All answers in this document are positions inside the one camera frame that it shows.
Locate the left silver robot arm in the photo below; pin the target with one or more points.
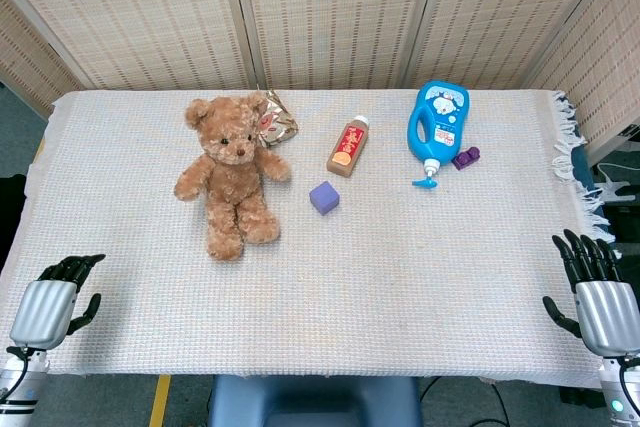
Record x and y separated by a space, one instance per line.
22 379

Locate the brown teddy bear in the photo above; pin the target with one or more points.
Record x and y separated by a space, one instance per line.
230 182

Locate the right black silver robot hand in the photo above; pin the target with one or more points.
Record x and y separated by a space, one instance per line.
607 317

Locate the blue pump bottle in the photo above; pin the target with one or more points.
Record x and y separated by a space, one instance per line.
440 122

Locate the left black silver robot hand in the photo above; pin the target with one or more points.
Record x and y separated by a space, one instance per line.
45 314

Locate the blue table frame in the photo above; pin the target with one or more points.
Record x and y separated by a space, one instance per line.
582 172

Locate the shiny snack packet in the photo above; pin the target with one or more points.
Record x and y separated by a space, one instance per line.
280 124

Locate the white woven tablecloth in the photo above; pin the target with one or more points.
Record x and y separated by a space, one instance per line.
350 287

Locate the purple foam cube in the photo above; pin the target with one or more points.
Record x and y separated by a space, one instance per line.
325 198

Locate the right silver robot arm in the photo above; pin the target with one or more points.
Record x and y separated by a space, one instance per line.
620 392

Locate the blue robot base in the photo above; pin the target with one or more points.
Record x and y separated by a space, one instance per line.
310 402

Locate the woven bamboo folding screen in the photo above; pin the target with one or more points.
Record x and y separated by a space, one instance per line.
325 12

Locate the brown juice bottle red label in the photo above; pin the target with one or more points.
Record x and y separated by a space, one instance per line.
347 147

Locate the purple toy brick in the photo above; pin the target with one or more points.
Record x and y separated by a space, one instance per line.
466 158

